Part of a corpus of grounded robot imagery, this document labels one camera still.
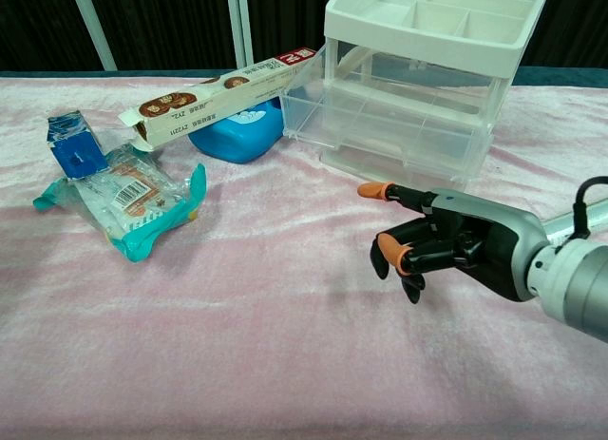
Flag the black curtain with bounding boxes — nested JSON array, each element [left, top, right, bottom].
[[0, 0, 608, 73]]

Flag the long white cookie box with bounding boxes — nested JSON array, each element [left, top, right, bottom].
[[118, 47, 318, 152]]

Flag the clear plastic drawer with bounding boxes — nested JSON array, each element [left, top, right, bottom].
[[281, 43, 495, 151]]

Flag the white compartment trays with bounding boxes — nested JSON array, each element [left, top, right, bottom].
[[281, 0, 555, 185]]

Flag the pink velvet cloth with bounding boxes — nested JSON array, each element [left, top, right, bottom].
[[0, 71, 608, 440]]

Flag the clear snack bag teal ends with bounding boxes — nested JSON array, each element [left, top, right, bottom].
[[32, 140, 209, 263]]

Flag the blue plastic bottle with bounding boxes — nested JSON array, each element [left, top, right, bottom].
[[188, 97, 285, 165]]

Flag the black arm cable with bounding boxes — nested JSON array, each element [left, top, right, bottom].
[[555, 175, 608, 251]]

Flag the blue cookie box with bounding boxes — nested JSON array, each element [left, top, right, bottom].
[[46, 108, 110, 182]]

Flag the white double frame post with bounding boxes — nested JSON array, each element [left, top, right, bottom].
[[224, 0, 254, 69]]

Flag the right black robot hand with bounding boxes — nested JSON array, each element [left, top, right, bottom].
[[356, 180, 552, 304]]

